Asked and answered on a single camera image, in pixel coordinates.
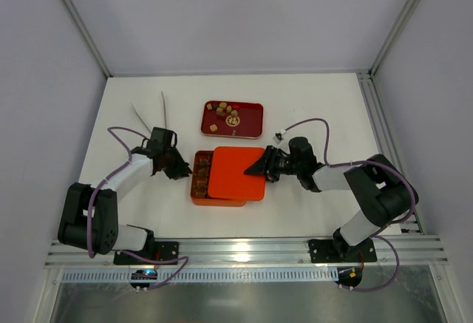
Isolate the aluminium mounting rail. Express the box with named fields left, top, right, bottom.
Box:
left=44, top=234, right=449, bottom=268

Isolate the slotted cable duct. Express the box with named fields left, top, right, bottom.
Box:
left=61, top=266, right=338, bottom=285

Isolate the aluminium frame post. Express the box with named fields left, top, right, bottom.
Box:
left=369, top=0, right=421, bottom=78
left=60, top=0, right=112, bottom=78

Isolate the left aluminium frame post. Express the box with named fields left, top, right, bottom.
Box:
left=60, top=0, right=112, bottom=78

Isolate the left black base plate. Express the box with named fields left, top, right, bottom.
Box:
left=113, top=241, right=180, bottom=265

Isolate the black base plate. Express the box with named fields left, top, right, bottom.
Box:
left=113, top=241, right=180, bottom=265
left=308, top=239, right=378, bottom=263

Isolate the orange box lid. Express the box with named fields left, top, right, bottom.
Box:
left=208, top=146, right=266, bottom=201

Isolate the orange compartment box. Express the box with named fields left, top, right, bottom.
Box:
left=190, top=150, right=246, bottom=207

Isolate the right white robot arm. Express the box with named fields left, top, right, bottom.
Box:
left=244, top=137, right=418, bottom=263

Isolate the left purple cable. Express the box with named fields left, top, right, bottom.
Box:
left=87, top=126, right=189, bottom=290

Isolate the dark red metal tray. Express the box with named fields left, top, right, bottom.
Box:
left=200, top=101, right=264, bottom=139

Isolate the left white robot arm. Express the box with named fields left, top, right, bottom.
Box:
left=57, top=126, right=191, bottom=262

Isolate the purple cable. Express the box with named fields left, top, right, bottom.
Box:
left=275, top=118, right=421, bottom=293
left=87, top=126, right=189, bottom=290

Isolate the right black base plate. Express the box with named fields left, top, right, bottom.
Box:
left=308, top=239, right=378, bottom=263

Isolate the right aluminium frame post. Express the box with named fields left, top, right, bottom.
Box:
left=369, top=0, right=421, bottom=78

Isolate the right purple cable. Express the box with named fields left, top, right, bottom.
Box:
left=275, top=118, right=421, bottom=293

